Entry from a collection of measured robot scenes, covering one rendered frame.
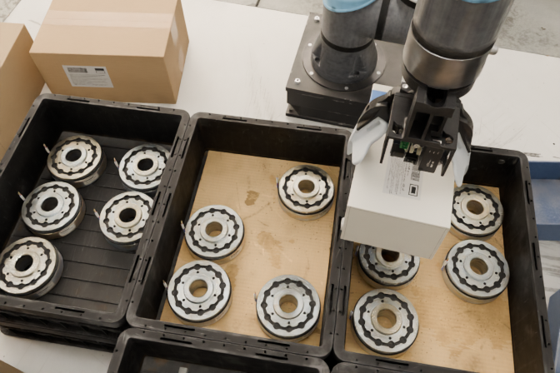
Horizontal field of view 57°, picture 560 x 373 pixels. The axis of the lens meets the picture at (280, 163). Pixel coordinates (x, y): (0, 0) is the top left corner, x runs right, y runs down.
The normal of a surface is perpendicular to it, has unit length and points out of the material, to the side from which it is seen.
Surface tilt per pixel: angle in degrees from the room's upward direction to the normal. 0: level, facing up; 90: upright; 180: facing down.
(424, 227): 90
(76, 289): 0
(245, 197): 0
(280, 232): 0
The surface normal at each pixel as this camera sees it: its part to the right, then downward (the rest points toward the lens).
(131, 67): -0.05, 0.83
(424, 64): -0.71, 0.59
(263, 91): 0.00, -0.55
